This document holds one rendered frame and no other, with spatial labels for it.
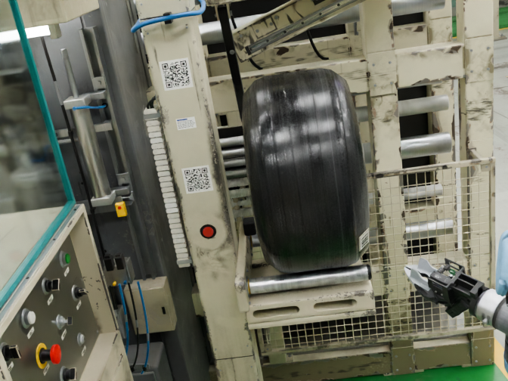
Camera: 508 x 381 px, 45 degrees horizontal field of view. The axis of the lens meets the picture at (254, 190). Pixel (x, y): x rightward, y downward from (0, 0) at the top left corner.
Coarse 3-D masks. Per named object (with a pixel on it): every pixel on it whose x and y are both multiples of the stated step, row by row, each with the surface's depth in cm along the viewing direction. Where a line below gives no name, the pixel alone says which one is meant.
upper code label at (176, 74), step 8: (160, 64) 154; (168, 64) 154; (176, 64) 154; (184, 64) 154; (168, 72) 154; (176, 72) 154; (184, 72) 154; (168, 80) 155; (176, 80) 155; (184, 80) 155; (168, 88) 156; (176, 88) 156
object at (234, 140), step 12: (228, 132) 216; (240, 132) 216; (228, 144) 204; (240, 144) 218; (228, 156) 205; (240, 156) 219; (228, 168) 221; (240, 168) 221; (228, 180) 210; (240, 180) 210; (240, 192) 210; (240, 204) 213; (240, 216) 214
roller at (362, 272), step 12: (276, 276) 171; (288, 276) 170; (300, 276) 169; (312, 276) 169; (324, 276) 168; (336, 276) 168; (348, 276) 168; (360, 276) 168; (252, 288) 170; (264, 288) 170; (276, 288) 170; (288, 288) 170; (300, 288) 170
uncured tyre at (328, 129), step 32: (256, 96) 156; (288, 96) 153; (320, 96) 151; (256, 128) 150; (288, 128) 148; (320, 128) 147; (352, 128) 148; (256, 160) 148; (288, 160) 146; (320, 160) 145; (352, 160) 146; (256, 192) 149; (288, 192) 146; (320, 192) 146; (352, 192) 146; (256, 224) 154; (288, 224) 149; (320, 224) 149; (352, 224) 150; (288, 256) 156; (320, 256) 157; (352, 256) 159
